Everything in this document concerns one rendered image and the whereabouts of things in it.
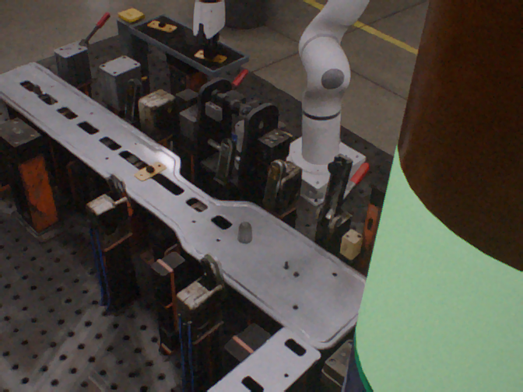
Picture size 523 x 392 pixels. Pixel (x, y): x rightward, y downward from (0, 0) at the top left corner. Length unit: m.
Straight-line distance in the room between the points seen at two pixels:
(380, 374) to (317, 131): 1.79
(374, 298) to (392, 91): 3.90
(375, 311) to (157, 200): 1.41
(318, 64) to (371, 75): 2.44
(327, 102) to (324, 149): 0.18
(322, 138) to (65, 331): 0.93
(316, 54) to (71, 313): 0.95
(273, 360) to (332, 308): 0.18
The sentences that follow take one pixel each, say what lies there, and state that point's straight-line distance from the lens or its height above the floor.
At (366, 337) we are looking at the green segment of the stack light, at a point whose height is 1.88.
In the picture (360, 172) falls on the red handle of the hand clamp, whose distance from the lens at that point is 1.44.
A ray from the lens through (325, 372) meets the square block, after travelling 1.19.
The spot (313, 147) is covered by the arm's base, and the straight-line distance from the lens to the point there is 1.98.
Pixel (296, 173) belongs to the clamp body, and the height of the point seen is 1.06.
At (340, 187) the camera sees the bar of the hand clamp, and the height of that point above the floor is 1.16.
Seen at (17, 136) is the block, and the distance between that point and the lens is 1.79.
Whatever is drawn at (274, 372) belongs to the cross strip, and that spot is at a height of 1.00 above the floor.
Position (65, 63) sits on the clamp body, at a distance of 2.08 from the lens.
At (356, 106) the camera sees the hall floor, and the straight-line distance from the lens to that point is 3.84.
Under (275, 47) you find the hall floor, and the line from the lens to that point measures 4.40.
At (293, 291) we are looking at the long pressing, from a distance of 1.35.
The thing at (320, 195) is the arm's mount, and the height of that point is 0.73.
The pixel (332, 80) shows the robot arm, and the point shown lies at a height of 1.14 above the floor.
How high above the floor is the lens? 2.01
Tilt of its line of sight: 41 degrees down
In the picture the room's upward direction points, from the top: 3 degrees clockwise
